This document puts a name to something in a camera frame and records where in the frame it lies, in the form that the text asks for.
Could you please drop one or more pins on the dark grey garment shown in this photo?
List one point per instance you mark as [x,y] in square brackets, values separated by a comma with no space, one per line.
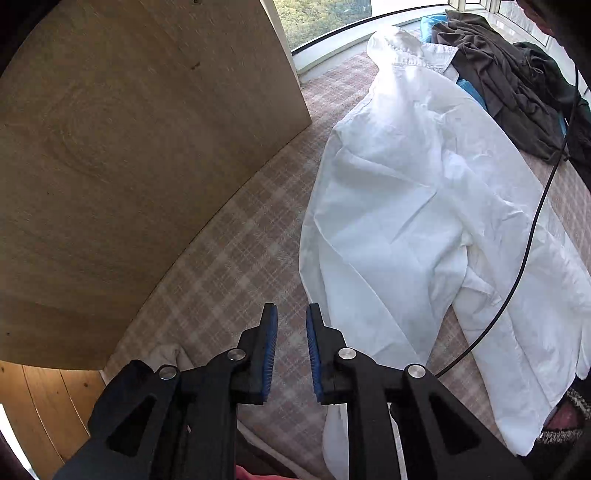
[498,69]

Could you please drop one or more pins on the blue garment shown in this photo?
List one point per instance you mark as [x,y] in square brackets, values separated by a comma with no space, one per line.
[429,30]

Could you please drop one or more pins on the white window frame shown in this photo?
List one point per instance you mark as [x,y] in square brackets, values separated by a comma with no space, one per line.
[323,50]

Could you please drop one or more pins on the plaid bed sheet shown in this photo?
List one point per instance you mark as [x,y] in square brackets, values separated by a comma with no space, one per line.
[221,277]

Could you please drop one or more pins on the white shirt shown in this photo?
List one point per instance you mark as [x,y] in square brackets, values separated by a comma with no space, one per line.
[415,184]

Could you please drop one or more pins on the pine wood panel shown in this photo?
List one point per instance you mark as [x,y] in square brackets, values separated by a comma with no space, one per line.
[51,406]

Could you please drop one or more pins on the light wooden board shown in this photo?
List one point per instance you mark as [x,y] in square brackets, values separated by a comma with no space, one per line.
[138,161]

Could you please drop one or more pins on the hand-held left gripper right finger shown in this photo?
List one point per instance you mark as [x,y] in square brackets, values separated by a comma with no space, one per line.
[314,355]

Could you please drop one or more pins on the green tree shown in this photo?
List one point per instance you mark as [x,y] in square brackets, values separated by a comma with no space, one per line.
[314,14]

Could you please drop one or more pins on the person's dark tweed clothing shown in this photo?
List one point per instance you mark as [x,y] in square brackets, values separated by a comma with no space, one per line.
[554,438]

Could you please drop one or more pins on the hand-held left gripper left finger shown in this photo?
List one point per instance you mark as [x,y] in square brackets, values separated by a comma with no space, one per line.
[270,350]

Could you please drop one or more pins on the beige folded garment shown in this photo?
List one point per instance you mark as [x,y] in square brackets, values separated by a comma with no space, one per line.
[168,355]

